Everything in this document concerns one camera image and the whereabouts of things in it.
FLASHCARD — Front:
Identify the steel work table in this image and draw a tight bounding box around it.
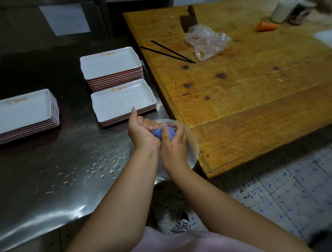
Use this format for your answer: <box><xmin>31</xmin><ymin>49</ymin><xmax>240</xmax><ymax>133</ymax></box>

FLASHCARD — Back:
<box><xmin>0</xmin><ymin>36</ymin><xmax>172</xmax><ymax>252</ymax></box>

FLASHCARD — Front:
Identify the white cup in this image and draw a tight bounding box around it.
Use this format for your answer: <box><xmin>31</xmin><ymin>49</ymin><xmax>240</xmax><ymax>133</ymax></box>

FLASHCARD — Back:
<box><xmin>269</xmin><ymin>0</ymin><xmax>296</xmax><ymax>24</ymax></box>

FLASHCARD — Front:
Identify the black shoe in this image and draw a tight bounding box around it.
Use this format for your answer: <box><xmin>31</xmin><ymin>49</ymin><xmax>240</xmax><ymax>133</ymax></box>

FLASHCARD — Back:
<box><xmin>171</xmin><ymin>211</ymin><xmax>191</xmax><ymax>233</ymax></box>

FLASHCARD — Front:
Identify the person's right hand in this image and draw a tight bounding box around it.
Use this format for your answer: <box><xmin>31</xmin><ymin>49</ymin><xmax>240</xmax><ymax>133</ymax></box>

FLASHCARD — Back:
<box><xmin>160</xmin><ymin>122</ymin><xmax>191</xmax><ymax>178</ymax></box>

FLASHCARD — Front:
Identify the stack of wiped white plates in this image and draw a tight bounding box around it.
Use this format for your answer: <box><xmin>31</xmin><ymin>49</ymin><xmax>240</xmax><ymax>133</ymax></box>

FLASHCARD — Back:
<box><xmin>0</xmin><ymin>91</ymin><xmax>55</xmax><ymax>137</ymax></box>

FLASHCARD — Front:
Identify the dark patterned cup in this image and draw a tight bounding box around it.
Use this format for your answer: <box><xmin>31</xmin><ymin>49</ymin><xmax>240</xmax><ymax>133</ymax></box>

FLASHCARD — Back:
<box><xmin>288</xmin><ymin>1</ymin><xmax>316</xmax><ymax>26</ymax></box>

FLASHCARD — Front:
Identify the wooden table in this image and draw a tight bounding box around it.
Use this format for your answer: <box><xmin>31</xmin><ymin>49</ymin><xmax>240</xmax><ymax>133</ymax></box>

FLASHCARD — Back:
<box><xmin>122</xmin><ymin>0</ymin><xmax>332</xmax><ymax>179</ymax></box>

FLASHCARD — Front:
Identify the person's right forearm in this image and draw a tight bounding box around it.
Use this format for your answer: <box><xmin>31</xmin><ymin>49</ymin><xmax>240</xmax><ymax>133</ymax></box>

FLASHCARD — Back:
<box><xmin>165</xmin><ymin>167</ymin><xmax>312</xmax><ymax>252</ymax></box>

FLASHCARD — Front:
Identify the crumpled clear plastic bag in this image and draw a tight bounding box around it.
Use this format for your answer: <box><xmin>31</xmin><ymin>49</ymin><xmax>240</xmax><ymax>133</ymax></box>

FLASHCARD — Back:
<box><xmin>185</xmin><ymin>24</ymin><xmax>231</xmax><ymax>63</ymax></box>

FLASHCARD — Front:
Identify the blue cloth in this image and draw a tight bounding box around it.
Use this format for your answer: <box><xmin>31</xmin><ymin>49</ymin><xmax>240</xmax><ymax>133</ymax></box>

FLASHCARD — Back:
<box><xmin>151</xmin><ymin>124</ymin><xmax>179</xmax><ymax>142</ymax></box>

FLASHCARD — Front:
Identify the person's left hand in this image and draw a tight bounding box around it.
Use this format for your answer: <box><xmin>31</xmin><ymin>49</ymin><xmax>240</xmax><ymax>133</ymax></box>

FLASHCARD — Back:
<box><xmin>128</xmin><ymin>107</ymin><xmax>163</xmax><ymax>154</ymax></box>

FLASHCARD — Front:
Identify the clear glass bowl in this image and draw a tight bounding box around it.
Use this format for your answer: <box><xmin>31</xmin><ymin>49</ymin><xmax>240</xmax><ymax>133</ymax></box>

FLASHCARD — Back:
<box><xmin>141</xmin><ymin>118</ymin><xmax>200</xmax><ymax>181</ymax></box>

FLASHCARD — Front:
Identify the stainless steel cabinet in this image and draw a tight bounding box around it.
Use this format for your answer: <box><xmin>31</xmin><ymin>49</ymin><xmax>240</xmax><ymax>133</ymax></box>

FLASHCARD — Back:
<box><xmin>0</xmin><ymin>0</ymin><xmax>114</xmax><ymax>52</ymax></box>

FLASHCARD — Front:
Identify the steel cleaver with dark handle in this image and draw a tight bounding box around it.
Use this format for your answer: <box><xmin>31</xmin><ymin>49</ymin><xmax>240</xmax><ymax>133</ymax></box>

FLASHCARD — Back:
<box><xmin>180</xmin><ymin>4</ymin><xmax>199</xmax><ymax>33</ymax></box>

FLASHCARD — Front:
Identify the person's left forearm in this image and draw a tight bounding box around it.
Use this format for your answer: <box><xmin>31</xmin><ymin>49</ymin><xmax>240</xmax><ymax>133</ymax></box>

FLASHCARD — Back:
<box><xmin>66</xmin><ymin>146</ymin><xmax>161</xmax><ymax>252</ymax></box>

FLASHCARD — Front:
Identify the orange carrot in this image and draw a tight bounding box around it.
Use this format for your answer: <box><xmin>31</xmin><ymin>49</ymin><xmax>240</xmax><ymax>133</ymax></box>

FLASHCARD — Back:
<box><xmin>255</xmin><ymin>21</ymin><xmax>278</xmax><ymax>33</ymax></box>

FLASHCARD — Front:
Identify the white paper sheet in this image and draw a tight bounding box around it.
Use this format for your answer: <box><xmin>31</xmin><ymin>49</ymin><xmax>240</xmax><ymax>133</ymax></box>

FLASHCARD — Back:
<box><xmin>39</xmin><ymin>4</ymin><xmax>91</xmax><ymax>36</ymax></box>

